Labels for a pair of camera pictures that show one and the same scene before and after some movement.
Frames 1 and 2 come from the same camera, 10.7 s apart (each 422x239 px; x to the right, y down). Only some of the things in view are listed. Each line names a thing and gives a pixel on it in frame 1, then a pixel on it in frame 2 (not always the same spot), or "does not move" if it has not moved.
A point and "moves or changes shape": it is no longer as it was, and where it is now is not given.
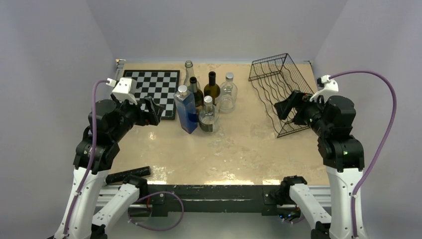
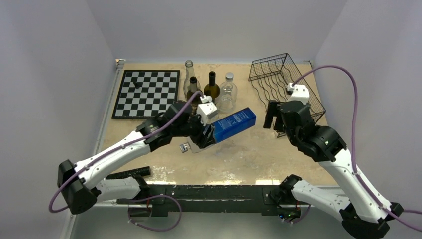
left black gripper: (146, 117) to (201, 140)
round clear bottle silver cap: (228, 95) does not move
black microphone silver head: (119, 177) does not move
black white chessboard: (160, 85) does not move
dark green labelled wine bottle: (198, 96) does not move
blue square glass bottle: (185, 103) moves or changes shape
